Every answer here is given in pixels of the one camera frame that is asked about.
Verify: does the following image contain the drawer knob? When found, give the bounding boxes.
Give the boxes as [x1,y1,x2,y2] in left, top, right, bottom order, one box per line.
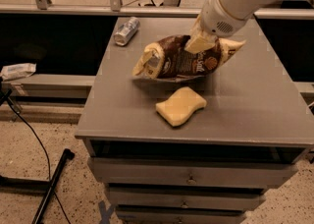
[181,202,188,209]
[186,175,196,185]

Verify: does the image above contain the silver soda can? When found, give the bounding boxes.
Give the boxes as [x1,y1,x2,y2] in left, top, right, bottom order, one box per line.
[114,17,140,46]

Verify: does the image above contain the brown chip bag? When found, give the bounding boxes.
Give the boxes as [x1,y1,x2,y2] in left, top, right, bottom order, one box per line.
[132,35,244,80]

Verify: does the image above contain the top drawer knob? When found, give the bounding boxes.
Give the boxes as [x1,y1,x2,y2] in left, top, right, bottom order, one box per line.
[186,175,196,185]

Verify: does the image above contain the grey drawer cabinet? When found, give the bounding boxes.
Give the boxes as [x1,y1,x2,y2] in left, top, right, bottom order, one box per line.
[77,18,314,224]

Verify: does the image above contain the middle drawer knob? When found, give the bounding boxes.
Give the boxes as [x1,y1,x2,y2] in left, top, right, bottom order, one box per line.
[181,202,188,209]

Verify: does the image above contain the yellow sponge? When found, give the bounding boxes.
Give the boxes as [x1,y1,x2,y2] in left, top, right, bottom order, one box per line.
[155,86,207,127]

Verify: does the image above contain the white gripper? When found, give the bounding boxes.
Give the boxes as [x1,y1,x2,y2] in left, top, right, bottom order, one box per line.
[184,0,246,54]

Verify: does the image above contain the black tripod leg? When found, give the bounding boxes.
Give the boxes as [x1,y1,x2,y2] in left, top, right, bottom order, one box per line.
[31,148,75,224]

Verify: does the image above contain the black floor cable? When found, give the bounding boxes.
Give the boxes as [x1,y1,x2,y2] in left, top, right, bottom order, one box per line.
[0,88,72,224]

